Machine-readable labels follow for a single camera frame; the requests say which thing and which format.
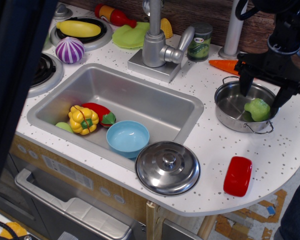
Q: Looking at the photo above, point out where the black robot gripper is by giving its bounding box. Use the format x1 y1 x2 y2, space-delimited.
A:
234 46 300 108

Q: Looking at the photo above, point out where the light green toy broccoli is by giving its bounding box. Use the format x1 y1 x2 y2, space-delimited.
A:
244 98 271 122

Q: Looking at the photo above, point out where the small steel pan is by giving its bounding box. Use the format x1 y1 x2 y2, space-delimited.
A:
214 76 279 135

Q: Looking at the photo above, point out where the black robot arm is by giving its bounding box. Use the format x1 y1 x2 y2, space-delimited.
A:
234 0 300 108

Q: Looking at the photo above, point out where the orange toy carrot with stem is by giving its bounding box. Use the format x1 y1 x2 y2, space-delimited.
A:
208 59 240 76

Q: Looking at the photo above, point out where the silver vertical pole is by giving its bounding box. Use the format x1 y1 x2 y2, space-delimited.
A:
218 0 244 60

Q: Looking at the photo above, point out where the green toy can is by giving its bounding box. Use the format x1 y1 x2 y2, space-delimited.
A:
187 22 213 62

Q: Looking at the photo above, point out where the red toy block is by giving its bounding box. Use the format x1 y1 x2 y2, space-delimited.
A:
223 156 253 197

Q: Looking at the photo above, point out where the silver toy faucet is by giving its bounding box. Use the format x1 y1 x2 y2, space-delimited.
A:
127 0 195 83

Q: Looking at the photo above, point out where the yellow toy corn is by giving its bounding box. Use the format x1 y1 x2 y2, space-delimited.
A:
160 18 173 39

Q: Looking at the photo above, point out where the steel pot lid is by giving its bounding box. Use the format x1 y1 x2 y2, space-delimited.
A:
135 141 201 196

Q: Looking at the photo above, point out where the light blue plastic bowl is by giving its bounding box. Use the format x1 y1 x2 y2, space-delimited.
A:
106 120 150 159

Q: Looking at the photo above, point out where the green plastic plate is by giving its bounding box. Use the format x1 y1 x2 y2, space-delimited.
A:
112 22 150 49

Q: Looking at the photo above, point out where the red toy pepper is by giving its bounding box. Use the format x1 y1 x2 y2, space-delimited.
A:
82 102 116 128

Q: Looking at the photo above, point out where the red toy ketchup bottle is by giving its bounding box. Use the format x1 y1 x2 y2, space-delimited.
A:
94 3 137 28

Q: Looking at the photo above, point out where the rear right stove burner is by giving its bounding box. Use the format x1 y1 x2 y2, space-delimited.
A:
49 17 113 52

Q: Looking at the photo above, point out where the yellow toy bell pepper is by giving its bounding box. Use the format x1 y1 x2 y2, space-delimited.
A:
68 105 99 136

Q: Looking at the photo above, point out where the yellow toy squash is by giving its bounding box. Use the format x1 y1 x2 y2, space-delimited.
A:
56 20 102 38

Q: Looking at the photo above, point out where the purple striped toy onion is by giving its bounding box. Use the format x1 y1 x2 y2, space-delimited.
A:
55 37 85 64

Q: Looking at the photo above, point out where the green toy piece in sink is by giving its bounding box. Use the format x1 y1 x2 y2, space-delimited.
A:
55 122 74 134

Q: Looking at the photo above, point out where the silver stove knob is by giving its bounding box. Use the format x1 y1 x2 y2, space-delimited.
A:
53 3 73 20

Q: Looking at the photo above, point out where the front black stove burner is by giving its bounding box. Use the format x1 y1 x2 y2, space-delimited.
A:
27 53 64 98

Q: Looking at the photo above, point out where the yellow object bottom left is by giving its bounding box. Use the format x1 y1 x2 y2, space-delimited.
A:
0 222 28 239

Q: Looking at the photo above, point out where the silver oven door handle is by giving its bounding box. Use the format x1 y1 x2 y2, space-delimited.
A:
14 168 134 240

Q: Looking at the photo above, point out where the dark foreground post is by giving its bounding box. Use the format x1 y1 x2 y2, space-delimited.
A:
0 0 60 208

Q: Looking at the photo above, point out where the black cable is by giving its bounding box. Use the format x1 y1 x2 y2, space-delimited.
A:
0 219 18 240

